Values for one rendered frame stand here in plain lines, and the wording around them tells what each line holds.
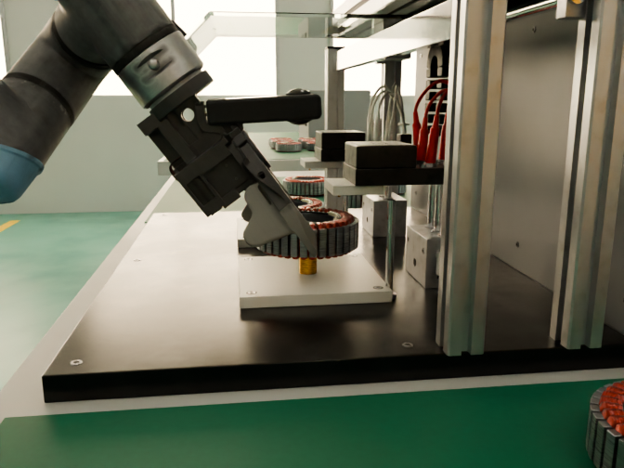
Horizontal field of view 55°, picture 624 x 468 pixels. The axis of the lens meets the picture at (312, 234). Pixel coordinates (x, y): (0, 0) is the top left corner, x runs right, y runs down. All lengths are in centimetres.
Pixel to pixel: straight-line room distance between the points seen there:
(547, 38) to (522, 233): 21
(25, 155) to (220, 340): 25
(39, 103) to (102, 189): 490
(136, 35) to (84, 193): 498
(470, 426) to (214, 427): 17
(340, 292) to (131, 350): 21
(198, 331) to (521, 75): 46
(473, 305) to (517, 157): 29
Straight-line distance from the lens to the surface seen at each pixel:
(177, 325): 55
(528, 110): 72
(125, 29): 59
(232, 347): 50
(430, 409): 45
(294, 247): 59
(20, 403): 50
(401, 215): 87
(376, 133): 86
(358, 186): 61
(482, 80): 46
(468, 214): 46
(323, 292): 58
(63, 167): 557
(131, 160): 544
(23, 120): 61
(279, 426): 42
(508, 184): 76
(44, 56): 66
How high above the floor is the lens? 97
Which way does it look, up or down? 13 degrees down
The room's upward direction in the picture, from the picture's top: straight up
